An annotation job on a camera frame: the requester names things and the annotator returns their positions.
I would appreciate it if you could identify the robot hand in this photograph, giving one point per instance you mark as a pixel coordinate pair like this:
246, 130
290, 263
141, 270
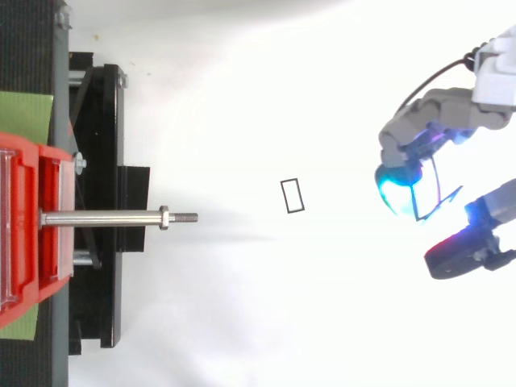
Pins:
439, 109

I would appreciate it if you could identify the metal rod with threaded end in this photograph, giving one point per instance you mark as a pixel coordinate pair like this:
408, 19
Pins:
105, 218

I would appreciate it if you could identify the red bin with clear plate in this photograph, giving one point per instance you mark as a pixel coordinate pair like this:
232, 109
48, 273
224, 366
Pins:
24, 242
48, 258

